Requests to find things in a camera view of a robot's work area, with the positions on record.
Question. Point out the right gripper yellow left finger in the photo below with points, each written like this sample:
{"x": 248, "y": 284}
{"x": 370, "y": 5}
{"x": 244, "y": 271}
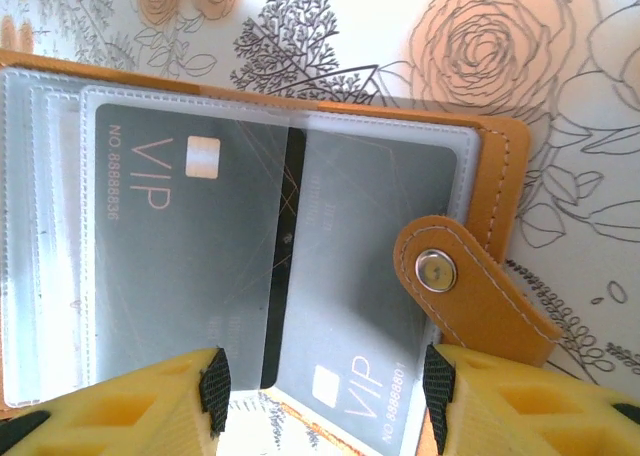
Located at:
{"x": 125, "y": 416}

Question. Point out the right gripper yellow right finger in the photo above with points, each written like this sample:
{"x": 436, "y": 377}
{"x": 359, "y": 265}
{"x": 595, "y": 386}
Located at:
{"x": 525, "y": 416}

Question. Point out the black VIP card ending 836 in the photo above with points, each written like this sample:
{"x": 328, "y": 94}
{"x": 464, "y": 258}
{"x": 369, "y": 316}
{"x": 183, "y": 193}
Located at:
{"x": 175, "y": 251}

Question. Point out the black VIP card ending 801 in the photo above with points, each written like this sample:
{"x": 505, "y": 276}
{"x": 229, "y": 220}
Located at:
{"x": 350, "y": 276}

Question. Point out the orange leather card holder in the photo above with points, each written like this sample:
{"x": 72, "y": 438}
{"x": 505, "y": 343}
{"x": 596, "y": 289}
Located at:
{"x": 505, "y": 186}

